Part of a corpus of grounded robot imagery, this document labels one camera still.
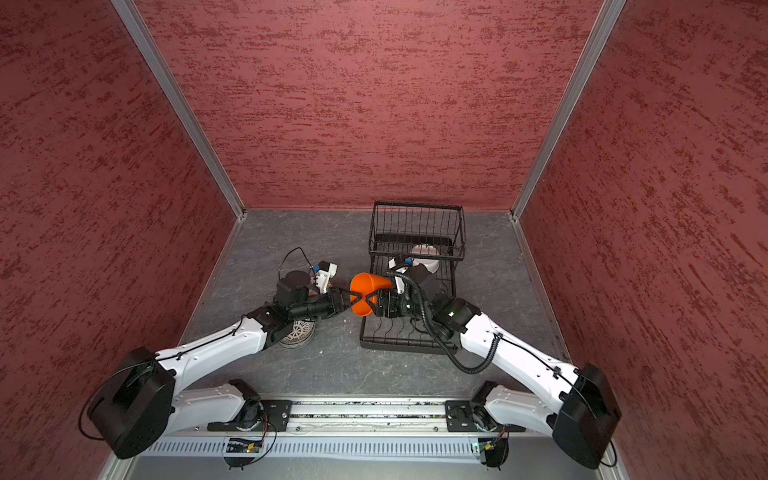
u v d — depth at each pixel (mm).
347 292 774
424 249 995
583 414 385
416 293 553
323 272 760
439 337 540
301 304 664
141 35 741
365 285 786
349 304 774
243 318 593
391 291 656
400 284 670
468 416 739
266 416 732
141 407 404
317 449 775
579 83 833
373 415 758
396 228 897
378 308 668
